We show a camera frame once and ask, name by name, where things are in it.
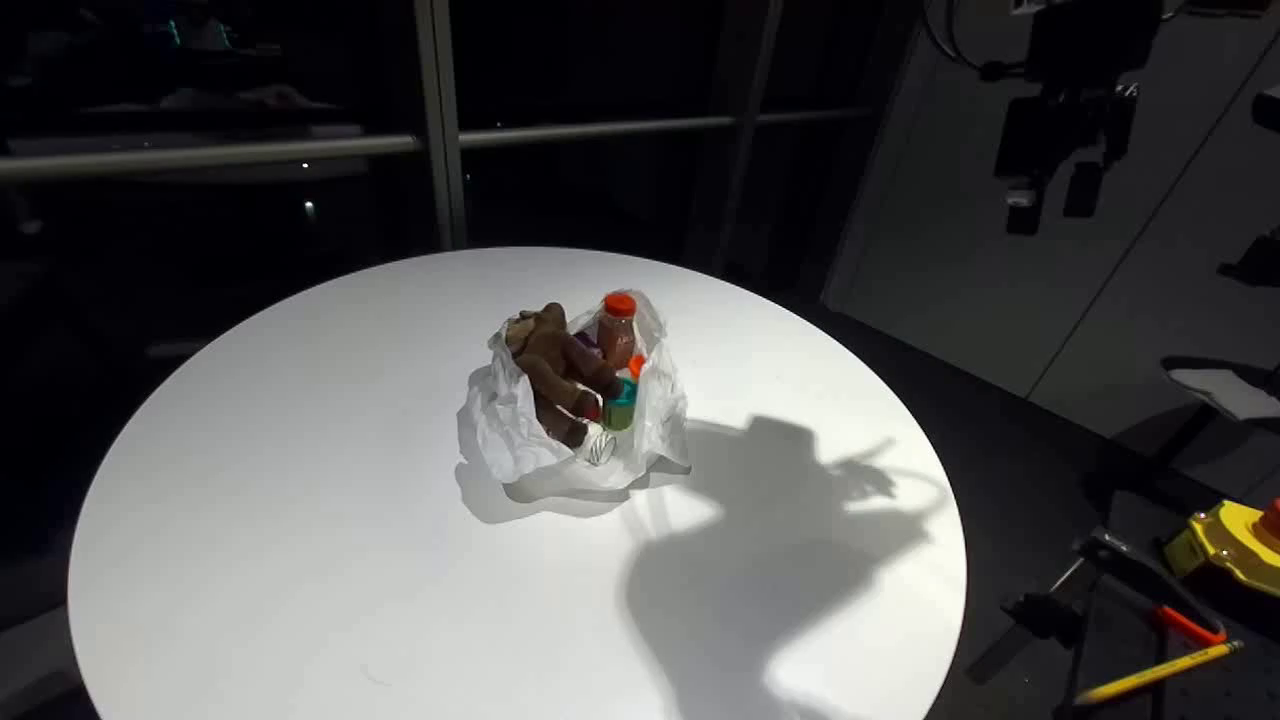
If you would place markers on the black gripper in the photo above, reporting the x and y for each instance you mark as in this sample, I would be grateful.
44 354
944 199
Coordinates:
1060 131

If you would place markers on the brown plush moose toy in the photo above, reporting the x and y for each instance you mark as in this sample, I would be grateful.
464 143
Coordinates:
551 364

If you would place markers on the white plastic bag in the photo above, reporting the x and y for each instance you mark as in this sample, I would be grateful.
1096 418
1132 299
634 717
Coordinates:
507 442

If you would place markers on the yellow emergency stop box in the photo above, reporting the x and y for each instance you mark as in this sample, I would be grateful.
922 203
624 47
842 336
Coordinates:
1234 543

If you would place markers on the yellow pencil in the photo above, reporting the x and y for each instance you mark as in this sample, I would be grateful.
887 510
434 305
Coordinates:
1153 675

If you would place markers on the vertical window post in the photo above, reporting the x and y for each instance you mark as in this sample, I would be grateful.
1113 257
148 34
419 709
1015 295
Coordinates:
438 120

